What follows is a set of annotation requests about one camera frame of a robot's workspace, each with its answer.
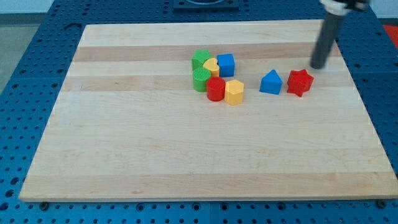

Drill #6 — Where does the light wooden board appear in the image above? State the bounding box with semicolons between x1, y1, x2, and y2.
19;20;397;202

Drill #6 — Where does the robot arm end white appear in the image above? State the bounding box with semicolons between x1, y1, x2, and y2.
320;0;370;16

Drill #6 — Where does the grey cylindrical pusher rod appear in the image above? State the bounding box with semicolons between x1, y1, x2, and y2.
310;12;345;69

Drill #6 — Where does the yellow heart block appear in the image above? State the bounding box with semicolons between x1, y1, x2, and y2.
203;57;220;77

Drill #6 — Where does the green cylinder block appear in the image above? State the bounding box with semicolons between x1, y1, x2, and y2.
193;68;211;92

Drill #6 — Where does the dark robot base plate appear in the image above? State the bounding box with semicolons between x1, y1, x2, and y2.
172;0;239;12

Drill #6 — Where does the yellow hexagon block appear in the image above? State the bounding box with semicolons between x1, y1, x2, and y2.
224;80;244;105

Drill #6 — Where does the red cylinder block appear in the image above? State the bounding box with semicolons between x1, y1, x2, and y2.
206;77;226;101

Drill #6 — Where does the blue triangular prism block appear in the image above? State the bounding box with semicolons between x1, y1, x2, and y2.
259;70;283;95

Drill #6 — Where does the green star block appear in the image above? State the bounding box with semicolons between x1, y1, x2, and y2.
192;49;213;71

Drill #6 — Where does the blue cube block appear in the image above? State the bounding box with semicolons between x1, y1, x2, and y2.
216;54;235;77

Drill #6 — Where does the red star block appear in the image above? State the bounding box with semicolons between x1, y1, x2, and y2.
287;69;314;97

